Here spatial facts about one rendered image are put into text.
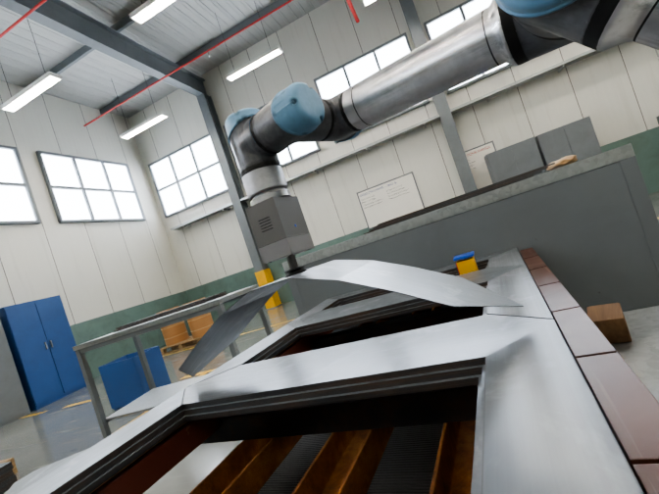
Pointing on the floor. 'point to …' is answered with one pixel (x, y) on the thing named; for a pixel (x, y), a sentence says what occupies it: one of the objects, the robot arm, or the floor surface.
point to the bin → (132, 376)
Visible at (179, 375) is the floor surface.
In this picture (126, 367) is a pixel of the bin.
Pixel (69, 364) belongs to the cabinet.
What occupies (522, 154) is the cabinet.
